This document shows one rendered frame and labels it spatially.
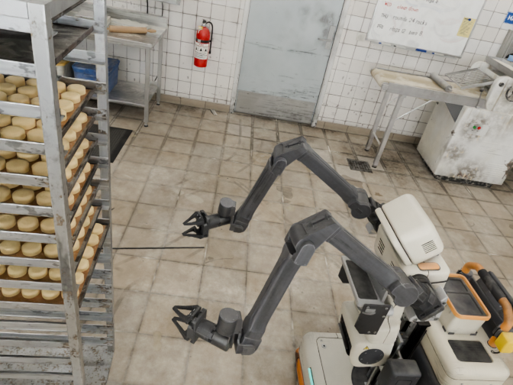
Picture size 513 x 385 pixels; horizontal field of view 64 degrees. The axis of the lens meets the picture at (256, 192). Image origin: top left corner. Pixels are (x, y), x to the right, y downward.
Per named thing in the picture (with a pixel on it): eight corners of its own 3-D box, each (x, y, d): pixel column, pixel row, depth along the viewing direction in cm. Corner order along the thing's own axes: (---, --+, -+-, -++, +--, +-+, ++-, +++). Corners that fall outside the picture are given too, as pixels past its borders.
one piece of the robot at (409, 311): (432, 308, 137) (441, 285, 131) (438, 321, 133) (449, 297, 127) (403, 309, 137) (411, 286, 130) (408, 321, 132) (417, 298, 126)
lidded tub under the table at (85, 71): (72, 90, 425) (69, 66, 411) (86, 76, 464) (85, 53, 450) (109, 96, 430) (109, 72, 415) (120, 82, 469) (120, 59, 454)
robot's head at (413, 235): (423, 215, 153) (409, 187, 145) (449, 253, 136) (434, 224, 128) (387, 232, 156) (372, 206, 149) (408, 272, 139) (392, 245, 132)
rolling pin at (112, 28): (98, 32, 389) (98, 25, 386) (98, 30, 394) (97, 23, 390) (156, 35, 416) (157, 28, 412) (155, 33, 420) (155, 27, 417)
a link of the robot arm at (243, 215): (291, 163, 144) (290, 146, 153) (275, 157, 143) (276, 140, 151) (242, 237, 170) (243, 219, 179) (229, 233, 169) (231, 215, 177)
